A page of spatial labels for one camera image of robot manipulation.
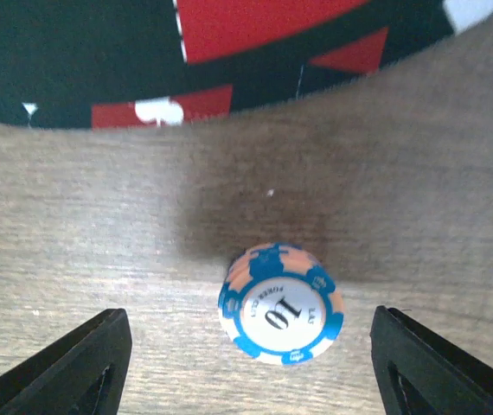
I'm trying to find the purple white chip stack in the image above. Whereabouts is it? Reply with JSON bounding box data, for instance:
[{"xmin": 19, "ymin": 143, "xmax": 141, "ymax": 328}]
[{"xmin": 217, "ymin": 243, "xmax": 344, "ymax": 366}]

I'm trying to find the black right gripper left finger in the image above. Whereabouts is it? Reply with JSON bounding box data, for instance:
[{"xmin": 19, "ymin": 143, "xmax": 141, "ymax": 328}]
[{"xmin": 0, "ymin": 309, "xmax": 132, "ymax": 414}]

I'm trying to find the round red black poker mat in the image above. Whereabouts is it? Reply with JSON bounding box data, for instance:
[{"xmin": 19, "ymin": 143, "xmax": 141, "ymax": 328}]
[{"xmin": 0, "ymin": 0, "xmax": 493, "ymax": 129}]

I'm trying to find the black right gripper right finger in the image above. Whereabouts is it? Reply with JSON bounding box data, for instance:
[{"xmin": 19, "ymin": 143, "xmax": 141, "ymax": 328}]
[{"xmin": 370, "ymin": 305, "xmax": 493, "ymax": 414}]

